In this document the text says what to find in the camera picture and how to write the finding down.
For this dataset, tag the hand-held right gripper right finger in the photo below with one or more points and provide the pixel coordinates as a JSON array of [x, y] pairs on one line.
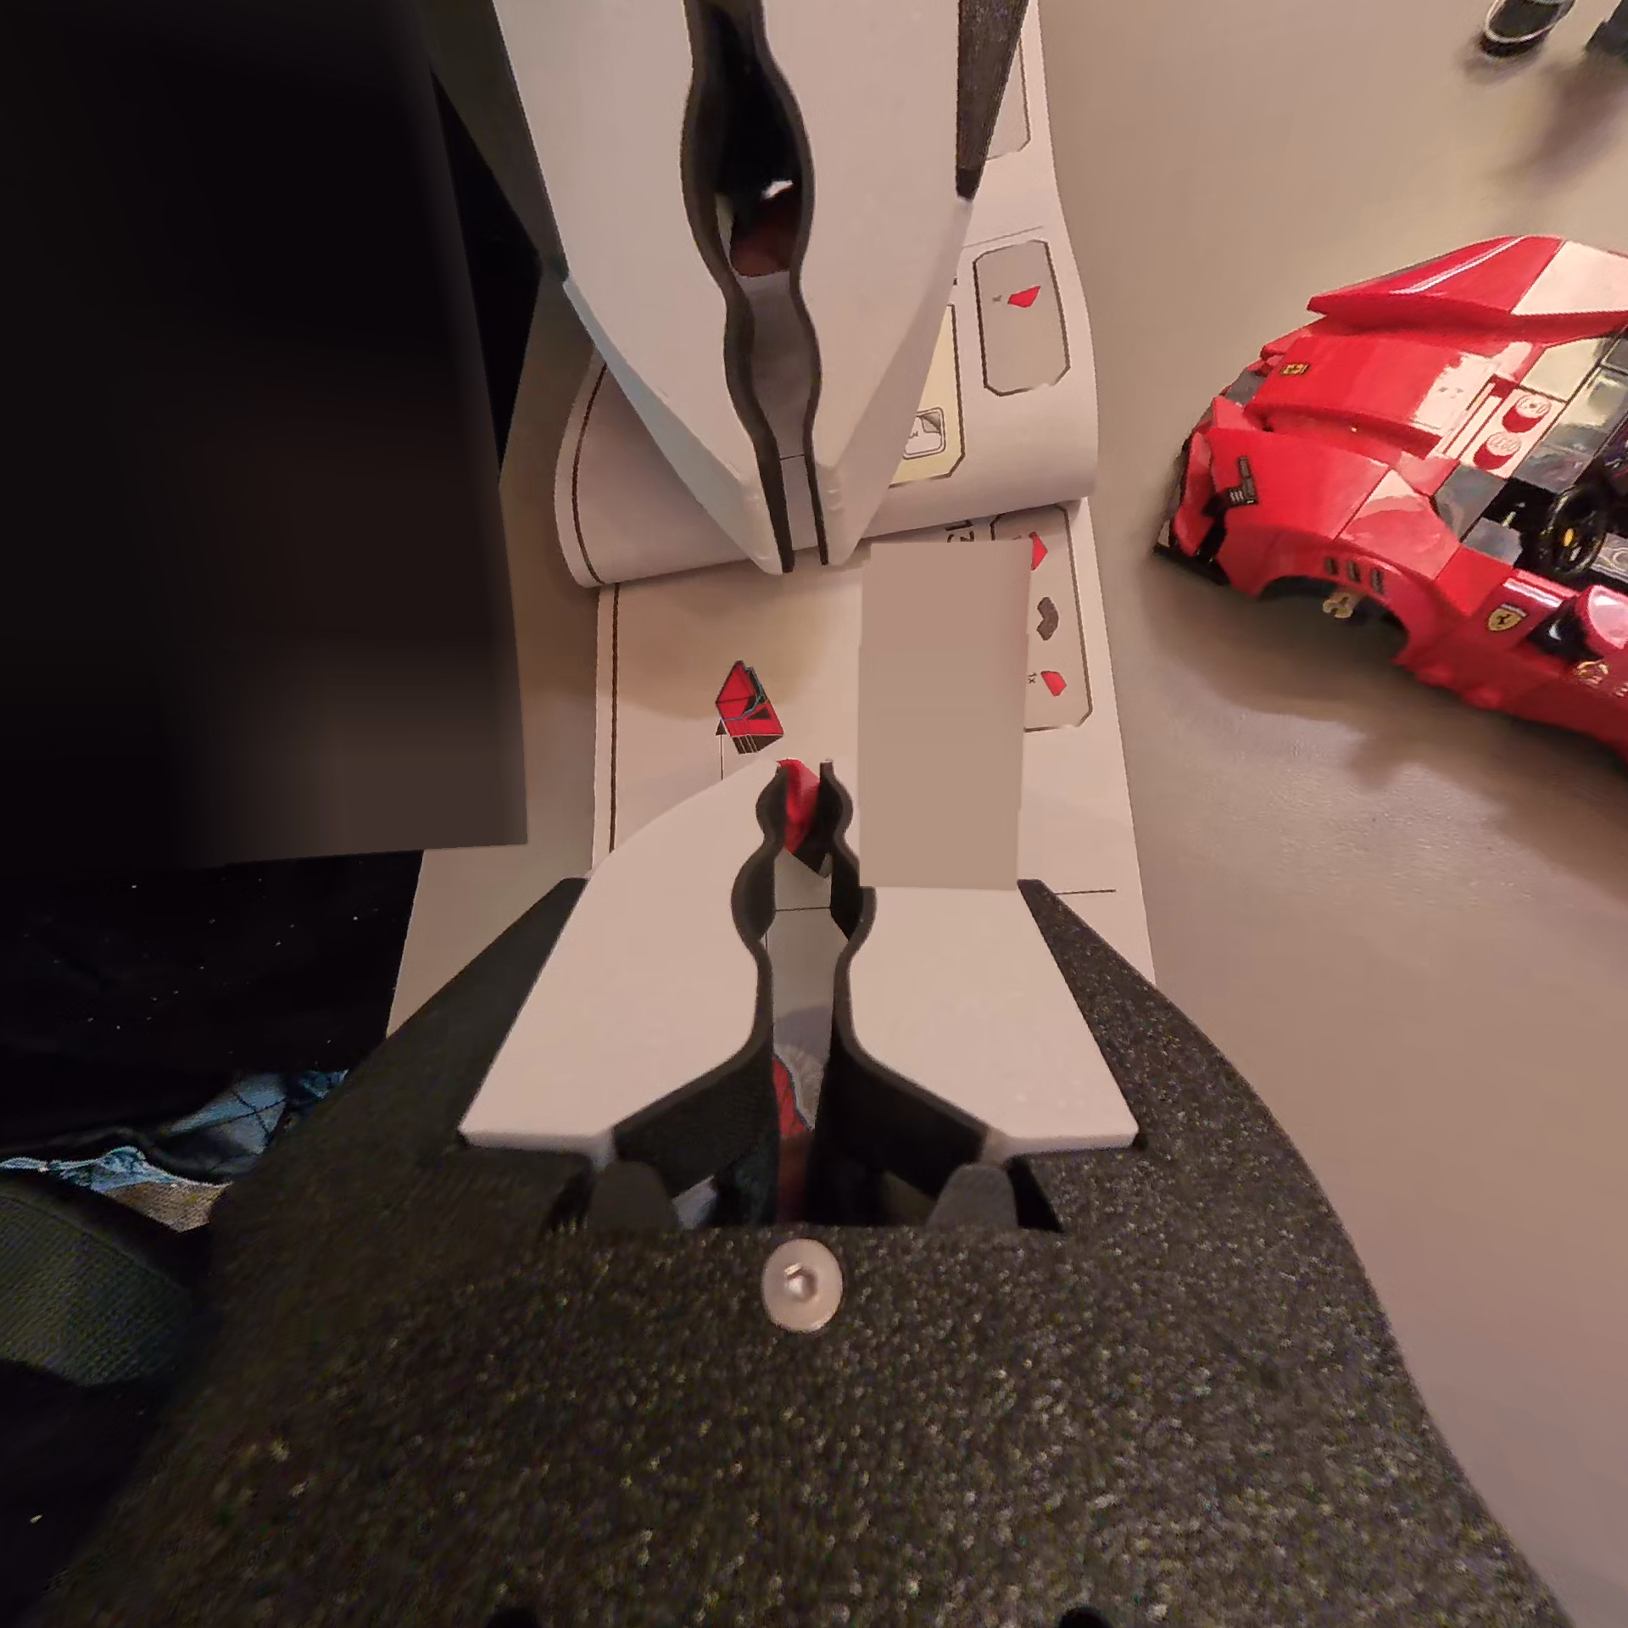
[[968, 1018]]

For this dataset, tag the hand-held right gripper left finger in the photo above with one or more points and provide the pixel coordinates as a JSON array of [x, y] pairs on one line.
[[637, 993]]

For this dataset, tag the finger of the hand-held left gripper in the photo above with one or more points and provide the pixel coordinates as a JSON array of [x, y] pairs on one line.
[[879, 190], [612, 190]]

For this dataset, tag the small red lego piece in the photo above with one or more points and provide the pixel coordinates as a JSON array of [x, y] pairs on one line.
[[802, 808]]

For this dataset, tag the lego instruction booklet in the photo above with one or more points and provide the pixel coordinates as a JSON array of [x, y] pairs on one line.
[[676, 661]]

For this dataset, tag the black lego helmet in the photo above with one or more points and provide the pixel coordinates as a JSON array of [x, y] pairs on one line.
[[1521, 24]]

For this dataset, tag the red lego sports car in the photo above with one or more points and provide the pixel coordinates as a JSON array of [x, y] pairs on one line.
[[1375, 533]]

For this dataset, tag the lego minifigure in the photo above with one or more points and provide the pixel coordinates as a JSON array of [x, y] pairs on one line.
[[1610, 20]]

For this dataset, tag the blue patterned cloth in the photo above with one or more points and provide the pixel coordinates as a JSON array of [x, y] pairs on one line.
[[242, 1119]]

